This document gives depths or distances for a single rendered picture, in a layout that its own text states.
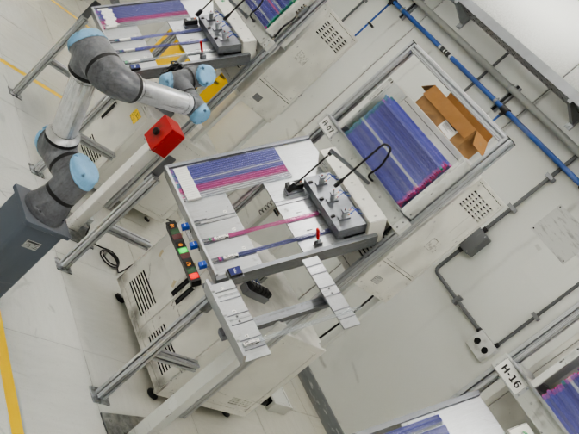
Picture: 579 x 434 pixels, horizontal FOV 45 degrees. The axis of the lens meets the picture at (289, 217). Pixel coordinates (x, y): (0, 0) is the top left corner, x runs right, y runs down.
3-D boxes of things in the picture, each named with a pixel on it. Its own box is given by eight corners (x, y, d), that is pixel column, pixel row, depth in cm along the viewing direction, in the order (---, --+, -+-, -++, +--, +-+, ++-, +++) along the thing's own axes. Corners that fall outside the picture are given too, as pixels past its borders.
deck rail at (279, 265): (216, 290, 272) (216, 280, 268) (214, 286, 273) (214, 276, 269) (376, 245, 296) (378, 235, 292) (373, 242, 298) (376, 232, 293)
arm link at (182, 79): (174, 91, 238) (202, 84, 244) (158, 69, 242) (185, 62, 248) (171, 108, 244) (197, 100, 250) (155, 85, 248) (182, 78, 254)
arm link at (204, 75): (195, 66, 244) (214, 61, 248) (179, 67, 252) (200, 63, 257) (199, 89, 246) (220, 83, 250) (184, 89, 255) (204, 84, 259)
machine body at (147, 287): (146, 403, 308) (247, 317, 294) (108, 286, 351) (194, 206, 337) (235, 424, 357) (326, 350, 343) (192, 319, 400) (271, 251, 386)
